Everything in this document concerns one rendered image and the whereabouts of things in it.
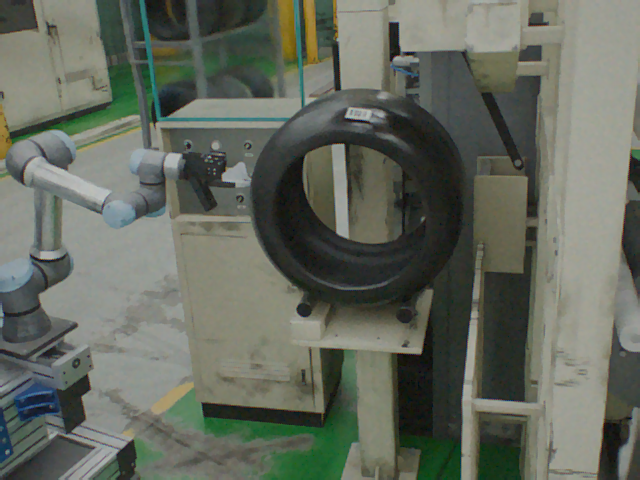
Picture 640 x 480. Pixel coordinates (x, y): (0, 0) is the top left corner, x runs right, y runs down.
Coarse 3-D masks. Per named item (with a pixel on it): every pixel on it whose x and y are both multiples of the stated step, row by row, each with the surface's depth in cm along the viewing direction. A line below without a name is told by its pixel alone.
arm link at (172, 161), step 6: (168, 156) 209; (174, 156) 209; (180, 156) 209; (168, 162) 208; (174, 162) 208; (168, 168) 208; (174, 168) 208; (168, 174) 209; (174, 174) 208; (180, 180) 211
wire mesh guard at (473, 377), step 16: (480, 256) 209; (480, 272) 199; (480, 288) 191; (480, 304) 221; (480, 320) 230; (480, 336) 237; (480, 352) 241; (480, 368) 244; (464, 384) 152; (480, 384) 246; (464, 400) 147; (464, 416) 148; (480, 416) 251; (464, 432) 150; (464, 448) 151; (464, 464) 153
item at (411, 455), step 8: (352, 448) 288; (400, 448) 286; (408, 448) 285; (352, 456) 283; (408, 456) 281; (416, 456) 281; (416, 464) 277; (344, 472) 275; (352, 472) 275; (360, 472) 275; (400, 472) 273; (408, 472) 273; (416, 472) 273
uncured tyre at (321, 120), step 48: (336, 96) 196; (384, 96) 195; (288, 144) 189; (384, 144) 182; (432, 144) 184; (288, 192) 223; (432, 192) 185; (288, 240) 220; (336, 240) 226; (432, 240) 189; (336, 288) 201; (384, 288) 197
